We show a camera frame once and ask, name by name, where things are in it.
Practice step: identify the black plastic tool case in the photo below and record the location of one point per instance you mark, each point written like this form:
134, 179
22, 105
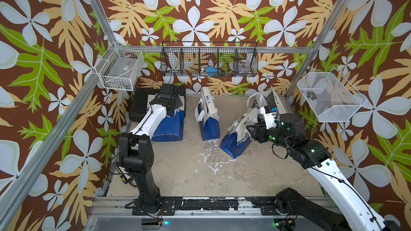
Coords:
145, 98

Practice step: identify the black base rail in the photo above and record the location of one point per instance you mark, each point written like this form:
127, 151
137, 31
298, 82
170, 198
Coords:
169, 206

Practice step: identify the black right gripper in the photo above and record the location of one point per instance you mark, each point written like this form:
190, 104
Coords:
260, 128

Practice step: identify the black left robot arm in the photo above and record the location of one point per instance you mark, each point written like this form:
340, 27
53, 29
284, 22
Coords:
137, 156

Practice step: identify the white mesh bin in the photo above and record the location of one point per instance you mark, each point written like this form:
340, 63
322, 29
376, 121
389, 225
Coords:
330, 95

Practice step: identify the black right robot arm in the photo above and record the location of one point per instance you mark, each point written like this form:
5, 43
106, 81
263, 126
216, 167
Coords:
289, 132

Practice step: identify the narrow takeout bag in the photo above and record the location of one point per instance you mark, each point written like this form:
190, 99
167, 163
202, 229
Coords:
207, 116

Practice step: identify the white wire basket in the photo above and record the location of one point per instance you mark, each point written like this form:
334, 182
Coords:
119, 68

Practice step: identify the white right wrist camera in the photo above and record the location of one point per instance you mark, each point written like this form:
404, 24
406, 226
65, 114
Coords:
269, 114

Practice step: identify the black wire basket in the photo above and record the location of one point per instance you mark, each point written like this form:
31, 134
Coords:
209, 59

